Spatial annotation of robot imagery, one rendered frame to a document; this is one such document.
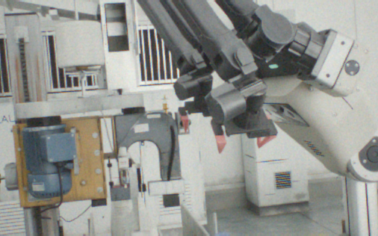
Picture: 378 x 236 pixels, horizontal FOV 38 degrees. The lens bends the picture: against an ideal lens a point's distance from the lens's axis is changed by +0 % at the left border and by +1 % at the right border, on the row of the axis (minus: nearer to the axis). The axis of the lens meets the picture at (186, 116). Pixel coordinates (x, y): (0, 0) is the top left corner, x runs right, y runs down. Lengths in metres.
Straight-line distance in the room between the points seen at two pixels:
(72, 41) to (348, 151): 0.98
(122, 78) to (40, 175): 2.49
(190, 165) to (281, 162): 1.30
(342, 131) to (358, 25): 5.50
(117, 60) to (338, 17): 3.29
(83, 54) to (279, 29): 0.89
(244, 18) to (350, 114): 0.41
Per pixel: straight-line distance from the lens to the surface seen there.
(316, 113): 1.41
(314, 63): 1.25
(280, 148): 5.90
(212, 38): 1.15
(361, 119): 1.50
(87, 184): 2.14
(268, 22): 1.20
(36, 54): 2.19
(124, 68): 4.35
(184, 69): 1.75
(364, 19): 6.98
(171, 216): 5.01
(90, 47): 1.93
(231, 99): 1.10
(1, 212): 5.00
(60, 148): 1.87
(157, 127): 2.13
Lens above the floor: 1.42
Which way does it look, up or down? 3 degrees down
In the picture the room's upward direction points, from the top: 5 degrees counter-clockwise
